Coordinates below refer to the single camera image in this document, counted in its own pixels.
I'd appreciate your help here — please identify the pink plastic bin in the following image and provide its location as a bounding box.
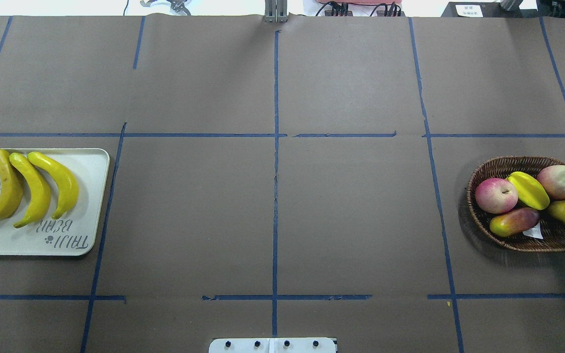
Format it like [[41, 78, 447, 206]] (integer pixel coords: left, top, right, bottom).
[[334, 0, 402, 6]]

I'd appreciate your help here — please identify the white rectangular plate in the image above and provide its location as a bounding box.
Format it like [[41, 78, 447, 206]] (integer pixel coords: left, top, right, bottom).
[[0, 148, 110, 256]]

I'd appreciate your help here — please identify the aluminium frame post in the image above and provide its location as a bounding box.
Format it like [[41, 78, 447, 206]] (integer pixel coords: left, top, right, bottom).
[[264, 0, 288, 23]]

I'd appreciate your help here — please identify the yellow banana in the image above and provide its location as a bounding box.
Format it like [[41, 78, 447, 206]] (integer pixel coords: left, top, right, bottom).
[[9, 152, 51, 228], [0, 149, 24, 220], [27, 151, 80, 220]]

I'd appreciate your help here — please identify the yellow starfruit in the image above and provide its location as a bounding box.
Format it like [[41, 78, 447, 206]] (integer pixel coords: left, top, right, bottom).
[[506, 171, 551, 211]]

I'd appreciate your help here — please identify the red green mango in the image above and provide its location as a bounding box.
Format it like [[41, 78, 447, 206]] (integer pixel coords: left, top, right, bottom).
[[489, 207, 540, 237]]

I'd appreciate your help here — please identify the brown wicker basket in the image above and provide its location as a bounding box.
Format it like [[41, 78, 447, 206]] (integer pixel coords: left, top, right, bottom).
[[463, 156, 565, 252]]

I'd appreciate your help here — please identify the black power adapter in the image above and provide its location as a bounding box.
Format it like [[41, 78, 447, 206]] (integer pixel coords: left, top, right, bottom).
[[441, 1, 508, 18]]

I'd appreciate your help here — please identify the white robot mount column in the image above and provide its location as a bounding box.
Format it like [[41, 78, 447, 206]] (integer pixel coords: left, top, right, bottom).
[[208, 337, 338, 353]]

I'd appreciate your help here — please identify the red apple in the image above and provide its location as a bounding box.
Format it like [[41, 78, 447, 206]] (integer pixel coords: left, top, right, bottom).
[[536, 165, 565, 201], [474, 178, 518, 214]]

